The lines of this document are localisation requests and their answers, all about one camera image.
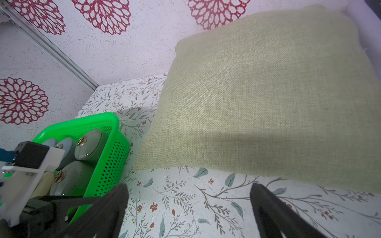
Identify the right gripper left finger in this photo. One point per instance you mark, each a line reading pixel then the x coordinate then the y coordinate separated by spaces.
pixel 103 219

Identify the green plastic perforated basket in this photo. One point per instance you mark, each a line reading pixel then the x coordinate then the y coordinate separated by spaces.
pixel 108 170

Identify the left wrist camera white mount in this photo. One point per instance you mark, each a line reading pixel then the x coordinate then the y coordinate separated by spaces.
pixel 23 169

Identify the green linen cushion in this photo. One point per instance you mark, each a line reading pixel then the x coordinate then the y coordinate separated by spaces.
pixel 286 93

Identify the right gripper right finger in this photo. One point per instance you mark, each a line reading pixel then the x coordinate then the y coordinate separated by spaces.
pixel 275 219

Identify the blue-grey tea canister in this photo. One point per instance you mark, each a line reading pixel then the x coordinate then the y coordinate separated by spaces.
pixel 68 145

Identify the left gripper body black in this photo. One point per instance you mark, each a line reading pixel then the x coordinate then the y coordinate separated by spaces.
pixel 44 216

